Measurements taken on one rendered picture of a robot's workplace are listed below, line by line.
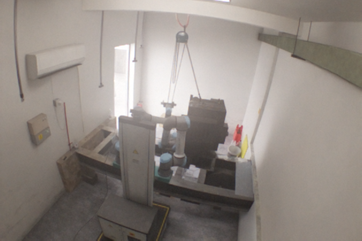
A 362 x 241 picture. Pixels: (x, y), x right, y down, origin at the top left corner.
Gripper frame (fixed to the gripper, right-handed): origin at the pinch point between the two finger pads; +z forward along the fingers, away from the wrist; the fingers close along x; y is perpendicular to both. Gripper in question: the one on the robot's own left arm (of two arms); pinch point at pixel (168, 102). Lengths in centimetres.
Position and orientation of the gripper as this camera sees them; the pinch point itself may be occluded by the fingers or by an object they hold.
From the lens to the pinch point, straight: 257.7
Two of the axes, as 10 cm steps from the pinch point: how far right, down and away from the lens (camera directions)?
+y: 1.5, -9.2, -3.7
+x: -9.9, -1.1, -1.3
